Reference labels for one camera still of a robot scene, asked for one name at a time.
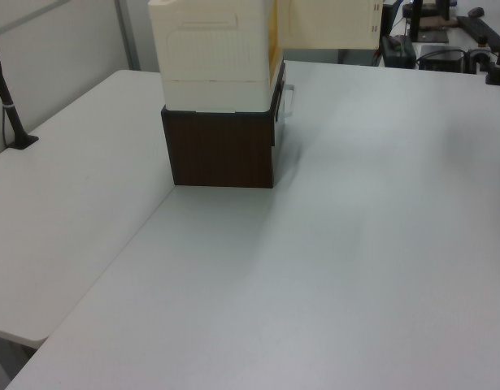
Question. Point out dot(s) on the black computer mouse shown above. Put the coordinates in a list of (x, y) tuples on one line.
[(475, 12)]

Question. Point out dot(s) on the black monitor stand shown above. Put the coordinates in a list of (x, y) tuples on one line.
[(426, 24)]

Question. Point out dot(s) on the green and black device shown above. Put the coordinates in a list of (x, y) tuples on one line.
[(398, 50)]

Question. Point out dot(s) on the cream plastic cabinet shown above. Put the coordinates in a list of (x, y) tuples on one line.
[(213, 57)]

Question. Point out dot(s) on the black clamp stand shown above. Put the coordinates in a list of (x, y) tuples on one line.
[(499, 61)]

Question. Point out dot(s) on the black camera stand pole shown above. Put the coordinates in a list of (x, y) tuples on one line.
[(7, 105)]

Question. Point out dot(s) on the black electronics box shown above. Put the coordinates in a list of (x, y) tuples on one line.
[(440, 59)]

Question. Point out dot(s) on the cream cabinet door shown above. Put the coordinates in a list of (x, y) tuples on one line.
[(331, 24)]

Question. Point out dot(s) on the grey partition post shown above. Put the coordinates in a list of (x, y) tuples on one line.
[(127, 34)]

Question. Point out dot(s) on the black keyboard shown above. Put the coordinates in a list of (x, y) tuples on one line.
[(479, 30)]

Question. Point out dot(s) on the dark brown drawer box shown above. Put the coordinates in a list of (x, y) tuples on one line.
[(221, 150)]

